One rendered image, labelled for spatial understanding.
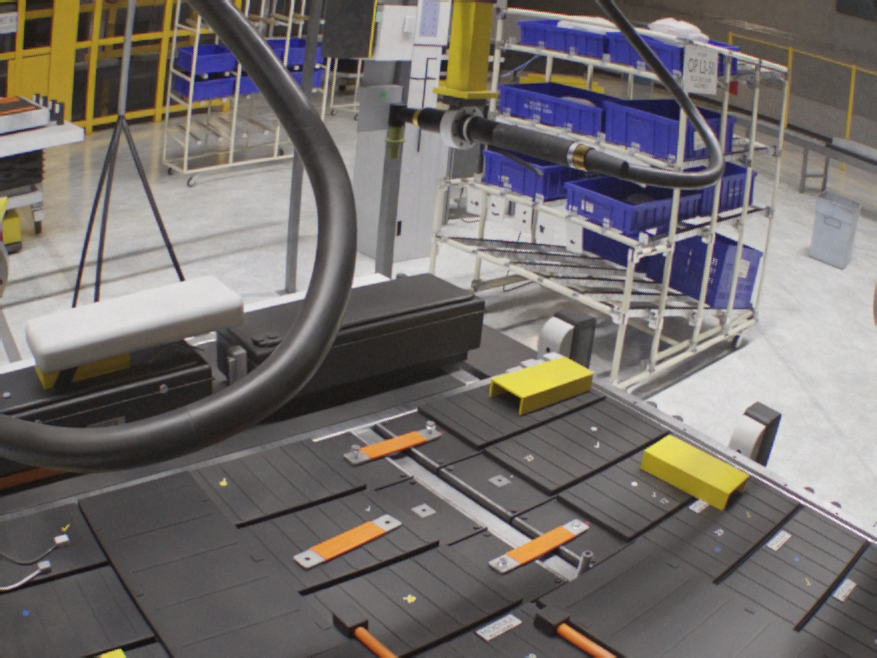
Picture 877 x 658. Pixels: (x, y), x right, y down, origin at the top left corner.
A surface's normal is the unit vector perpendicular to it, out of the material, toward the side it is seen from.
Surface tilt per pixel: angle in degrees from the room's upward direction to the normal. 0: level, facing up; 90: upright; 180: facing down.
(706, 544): 0
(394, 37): 90
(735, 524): 0
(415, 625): 0
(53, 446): 46
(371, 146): 90
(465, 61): 90
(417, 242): 90
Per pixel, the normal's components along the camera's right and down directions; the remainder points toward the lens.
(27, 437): 0.04, -0.35
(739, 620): 0.08, -0.91
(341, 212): 0.36, -0.44
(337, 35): -0.76, 0.20
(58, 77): 0.64, 0.36
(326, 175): -0.21, -0.20
